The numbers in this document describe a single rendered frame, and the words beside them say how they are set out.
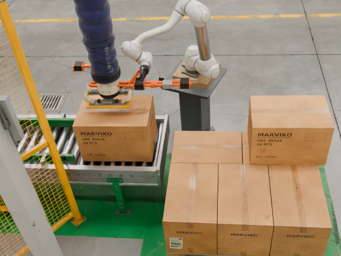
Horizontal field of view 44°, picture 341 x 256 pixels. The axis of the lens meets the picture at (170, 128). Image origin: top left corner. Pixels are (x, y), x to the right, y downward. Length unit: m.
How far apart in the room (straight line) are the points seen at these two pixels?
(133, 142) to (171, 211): 0.64
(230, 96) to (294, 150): 1.83
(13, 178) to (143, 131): 1.13
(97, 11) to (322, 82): 3.28
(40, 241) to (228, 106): 2.75
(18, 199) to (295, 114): 2.09
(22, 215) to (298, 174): 2.06
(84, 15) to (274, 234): 2.03
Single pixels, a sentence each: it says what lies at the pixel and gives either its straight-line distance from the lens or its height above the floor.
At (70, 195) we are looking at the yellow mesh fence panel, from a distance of 3.71.
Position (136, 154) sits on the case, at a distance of 3.51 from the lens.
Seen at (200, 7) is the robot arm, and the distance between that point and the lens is 3.38.
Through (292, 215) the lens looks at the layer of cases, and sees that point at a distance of 3.23.
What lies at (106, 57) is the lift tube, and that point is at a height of 1.50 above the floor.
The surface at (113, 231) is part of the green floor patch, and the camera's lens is 3.84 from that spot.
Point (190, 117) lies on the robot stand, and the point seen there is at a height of 0.33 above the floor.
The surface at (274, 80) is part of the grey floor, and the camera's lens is 5.39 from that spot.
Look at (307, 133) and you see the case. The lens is 3.34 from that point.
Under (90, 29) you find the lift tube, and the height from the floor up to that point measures 1.74.
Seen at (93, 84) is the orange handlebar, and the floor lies 1.21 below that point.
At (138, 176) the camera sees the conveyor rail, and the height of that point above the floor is 0.53.
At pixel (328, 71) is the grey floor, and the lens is 5.65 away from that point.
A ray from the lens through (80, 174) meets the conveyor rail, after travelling 3.62.
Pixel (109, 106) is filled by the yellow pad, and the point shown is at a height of 1.09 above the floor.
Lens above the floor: 3.08
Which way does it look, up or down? 41 degrees down
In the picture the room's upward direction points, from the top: 6 degrees counter-clockwise
